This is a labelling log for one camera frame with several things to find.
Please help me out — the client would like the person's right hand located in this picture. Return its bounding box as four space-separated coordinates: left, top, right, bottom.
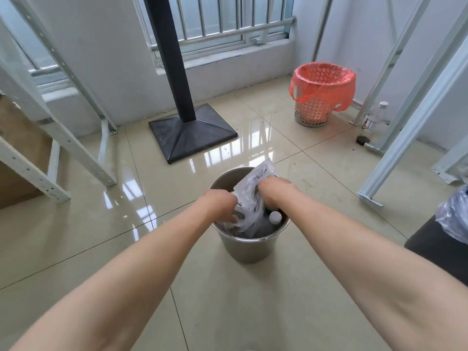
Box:
257 177 293 211

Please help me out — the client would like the person's left hand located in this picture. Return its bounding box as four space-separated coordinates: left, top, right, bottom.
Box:
203 189 238 225

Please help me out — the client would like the steel waste bin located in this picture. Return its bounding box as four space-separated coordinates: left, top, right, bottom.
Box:
207 167 292 264

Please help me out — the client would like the red label plastic bottle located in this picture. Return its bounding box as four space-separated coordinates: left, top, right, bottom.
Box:
362 101 389 135

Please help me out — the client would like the person's left forearm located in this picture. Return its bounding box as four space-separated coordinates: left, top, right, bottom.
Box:
9 193 216 351

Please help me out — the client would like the person's right forearm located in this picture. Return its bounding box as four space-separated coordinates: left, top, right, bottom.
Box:
279 184 468 351

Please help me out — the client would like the pink mesh waste basket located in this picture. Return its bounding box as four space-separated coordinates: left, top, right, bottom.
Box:
292 63 353 128

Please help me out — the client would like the window with metal bars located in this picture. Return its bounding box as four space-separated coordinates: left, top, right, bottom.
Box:
133 0 297 76

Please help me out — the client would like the grey metal pole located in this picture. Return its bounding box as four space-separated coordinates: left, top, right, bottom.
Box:
311 0 335 62

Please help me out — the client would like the clear crumpled plastic bag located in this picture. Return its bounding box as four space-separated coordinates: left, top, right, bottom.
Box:
435 184 468 246

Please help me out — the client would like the slim white shelf upright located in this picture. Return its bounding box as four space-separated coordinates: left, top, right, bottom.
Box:
5 0 118 135

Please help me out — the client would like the black square table pedestal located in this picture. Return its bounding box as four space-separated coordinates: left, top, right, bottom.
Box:
141 0 239 165

